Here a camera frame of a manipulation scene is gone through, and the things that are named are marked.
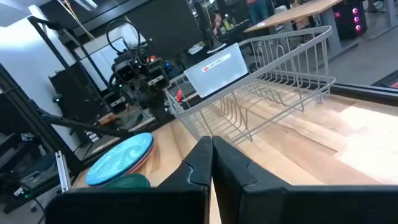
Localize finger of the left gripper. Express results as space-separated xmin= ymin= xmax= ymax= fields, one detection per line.
xmin=145 ymin=65 xmax=171 ymax=91
xmin=103 ymin=90 xmax=128 ymax=115

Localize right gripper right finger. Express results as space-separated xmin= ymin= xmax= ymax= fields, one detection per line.
xmin=212 ymin=136 xmax=398 ymax=224

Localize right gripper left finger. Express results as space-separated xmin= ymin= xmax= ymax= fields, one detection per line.
xmin=45 ymin=136 xmax=214 ymax=224

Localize red patterned plate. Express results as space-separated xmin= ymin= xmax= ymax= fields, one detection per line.
xmin=124 ymin=143 xmax=155 ymax=175

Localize dark green plate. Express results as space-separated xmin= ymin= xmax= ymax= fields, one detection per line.
xmin=104 ymin=173 xmax=152 ymax=189

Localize light blue geometric plate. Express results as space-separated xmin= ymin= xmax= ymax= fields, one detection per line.
xmin=85 ymin=133 xmax=155 ymax=187

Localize translucent plastic utensil caddy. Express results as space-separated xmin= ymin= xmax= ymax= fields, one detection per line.
xmin=183 ymin=42 xmax=249 ymax=99

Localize person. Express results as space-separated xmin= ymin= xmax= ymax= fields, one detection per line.
xmin=247 ymin=0 xmax=270 ymax=25
xmin=211 ymin=11 xmax=226 ymax=37

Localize silver aluminium bar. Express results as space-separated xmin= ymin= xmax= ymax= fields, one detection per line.
xmin=55 ymin=151 xmax=72 ymax=193

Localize black computer case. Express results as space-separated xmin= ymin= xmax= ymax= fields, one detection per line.
xmin=0 ymin=152 xmax=62 ymax=206

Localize wooden desk grey legs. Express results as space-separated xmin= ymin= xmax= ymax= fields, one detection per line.
xmin=244 ymin=0 xmax=345 ymax=60

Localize computer tower pink lights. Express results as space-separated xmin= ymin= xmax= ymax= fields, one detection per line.
xmin=332 ymin=0 xmax=368 ymax=40

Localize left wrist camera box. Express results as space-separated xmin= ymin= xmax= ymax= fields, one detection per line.
xmin=116 ymin=60 xmax=139 ymax=82

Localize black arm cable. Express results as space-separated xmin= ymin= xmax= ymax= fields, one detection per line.
xmin=106 ymin=19 xmax=141 ymax=63

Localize white wire dish rack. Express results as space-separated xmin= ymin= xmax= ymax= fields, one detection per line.
xmin=164 ymin=26 xmax=337 ymax=147

